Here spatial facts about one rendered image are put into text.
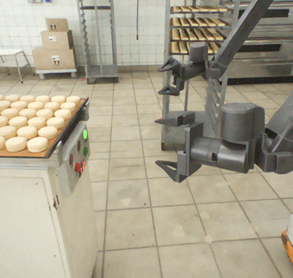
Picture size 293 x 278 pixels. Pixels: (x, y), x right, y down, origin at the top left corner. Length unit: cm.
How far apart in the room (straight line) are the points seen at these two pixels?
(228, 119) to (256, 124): 5
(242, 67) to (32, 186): 371
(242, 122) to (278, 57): 391
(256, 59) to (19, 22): 369
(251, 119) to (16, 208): 71
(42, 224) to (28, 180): 17
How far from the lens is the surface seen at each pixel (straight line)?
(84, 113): 98
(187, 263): 155
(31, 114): 91
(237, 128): 47
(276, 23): 421
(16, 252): 106
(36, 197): 84
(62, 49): 443
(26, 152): 73
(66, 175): 82
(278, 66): 444
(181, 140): 223
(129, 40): 472
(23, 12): 491
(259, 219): 186
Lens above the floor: 127
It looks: 29 degrees down
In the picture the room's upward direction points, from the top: straight up
